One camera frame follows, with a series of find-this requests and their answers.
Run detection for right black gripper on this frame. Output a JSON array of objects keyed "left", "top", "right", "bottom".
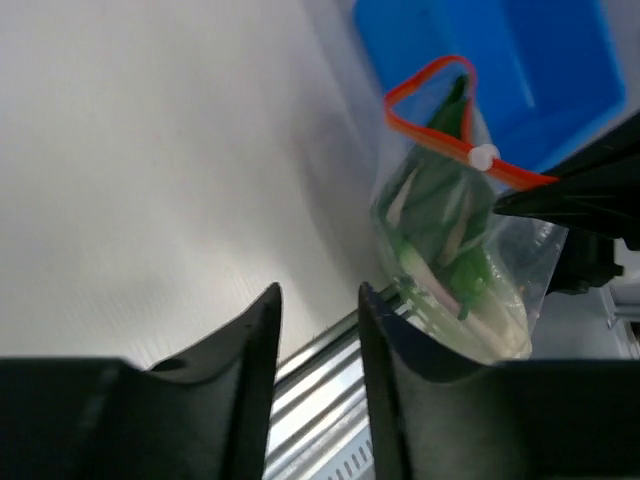
[{"left": 493, "top": 114, "right": 639, "bottom": 295}]

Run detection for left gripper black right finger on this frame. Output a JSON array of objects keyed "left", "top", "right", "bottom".
[{"left": 358, "top": 284, "right": 639, "bottom": 479}]

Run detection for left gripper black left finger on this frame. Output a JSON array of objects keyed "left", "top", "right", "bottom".
[{"left": 1, "top": 284, "right": 282, "bottom": 479}]

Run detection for clear zip bag orange zipper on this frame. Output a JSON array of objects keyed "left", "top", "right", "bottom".
[{"left": 370, "top": 55, "right": 567, "bottom": 364}]

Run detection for green scallion stalks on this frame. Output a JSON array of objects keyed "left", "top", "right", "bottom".
[{"left": 427, "top": 75, "right": 471, "bottom": 143}]

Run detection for blue plastic bin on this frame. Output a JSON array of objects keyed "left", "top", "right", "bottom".
[{"left": 354, "top": 0, "right": 626, "bottom": 172}]

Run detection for white slotted cable duct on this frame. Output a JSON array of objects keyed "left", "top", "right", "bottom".
[{"left": 314, "top": 430, "right": 375, "bottom": 480}]

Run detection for aluminium mounting rail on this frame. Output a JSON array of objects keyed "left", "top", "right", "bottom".
[{"left": 263, "top": 312, "right": 371, "bottom": 479}]

